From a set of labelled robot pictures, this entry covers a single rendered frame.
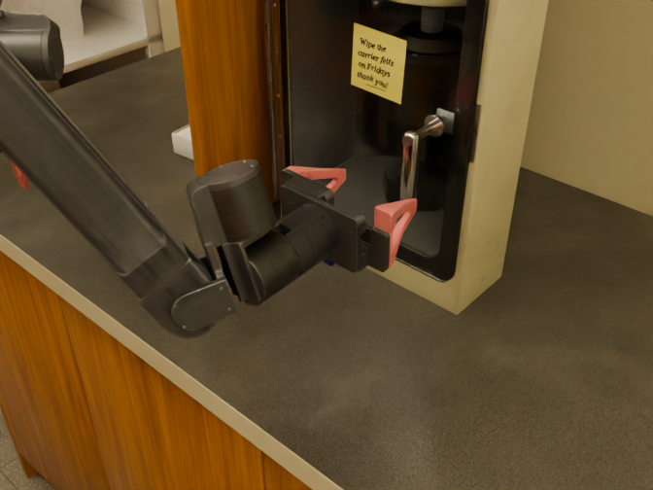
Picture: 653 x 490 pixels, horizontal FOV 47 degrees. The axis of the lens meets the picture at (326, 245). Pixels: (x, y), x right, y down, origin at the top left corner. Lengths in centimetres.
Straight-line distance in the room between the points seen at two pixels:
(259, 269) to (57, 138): 20
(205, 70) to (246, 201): 39
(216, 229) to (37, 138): 17
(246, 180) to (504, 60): 33
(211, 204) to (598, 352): 53
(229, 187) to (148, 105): 91
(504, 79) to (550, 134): 48
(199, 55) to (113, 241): 41
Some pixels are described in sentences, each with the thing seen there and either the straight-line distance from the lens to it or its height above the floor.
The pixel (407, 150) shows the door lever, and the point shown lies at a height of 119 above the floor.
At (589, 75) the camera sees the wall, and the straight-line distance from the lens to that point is 127.
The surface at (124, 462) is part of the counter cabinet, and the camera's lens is 140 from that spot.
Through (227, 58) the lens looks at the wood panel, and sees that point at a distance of 104.
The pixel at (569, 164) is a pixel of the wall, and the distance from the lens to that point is 133.
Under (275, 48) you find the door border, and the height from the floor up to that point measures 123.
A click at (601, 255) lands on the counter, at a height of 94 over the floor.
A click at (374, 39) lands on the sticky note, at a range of 88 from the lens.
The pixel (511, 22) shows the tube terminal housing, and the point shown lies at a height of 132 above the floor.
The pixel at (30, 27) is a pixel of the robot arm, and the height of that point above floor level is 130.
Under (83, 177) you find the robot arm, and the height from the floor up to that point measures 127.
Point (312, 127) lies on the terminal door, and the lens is 100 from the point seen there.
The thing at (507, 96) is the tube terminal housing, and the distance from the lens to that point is 88.
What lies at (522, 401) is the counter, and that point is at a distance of 90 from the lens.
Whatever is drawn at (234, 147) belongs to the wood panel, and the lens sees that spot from 110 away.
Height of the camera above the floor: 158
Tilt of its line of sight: 36 degrees down
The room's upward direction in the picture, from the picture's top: straight up
